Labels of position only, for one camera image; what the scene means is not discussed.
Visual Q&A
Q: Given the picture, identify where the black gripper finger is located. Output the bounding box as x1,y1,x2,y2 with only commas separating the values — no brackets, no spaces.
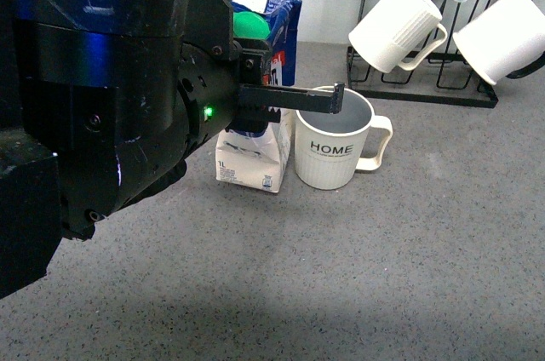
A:
238,83,344,114

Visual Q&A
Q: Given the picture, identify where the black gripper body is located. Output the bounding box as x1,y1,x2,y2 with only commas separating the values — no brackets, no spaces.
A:
178,0,281,157

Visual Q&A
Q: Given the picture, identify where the cream HOME mug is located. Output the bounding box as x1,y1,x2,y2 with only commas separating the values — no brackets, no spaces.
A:
295,89,393,190

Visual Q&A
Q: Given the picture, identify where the blue white milk carton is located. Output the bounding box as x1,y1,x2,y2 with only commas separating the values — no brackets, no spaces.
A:
215,0,302,193

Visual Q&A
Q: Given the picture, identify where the white ribbed hanging mug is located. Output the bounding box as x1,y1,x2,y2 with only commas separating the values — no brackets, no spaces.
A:
348,0,448,73

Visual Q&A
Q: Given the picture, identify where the black wire mug rack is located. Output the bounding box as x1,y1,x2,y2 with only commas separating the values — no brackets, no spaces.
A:
346,0,498,108

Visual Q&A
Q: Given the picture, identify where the white mug black handle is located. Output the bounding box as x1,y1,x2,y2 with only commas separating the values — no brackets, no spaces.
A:
453,0,544,85

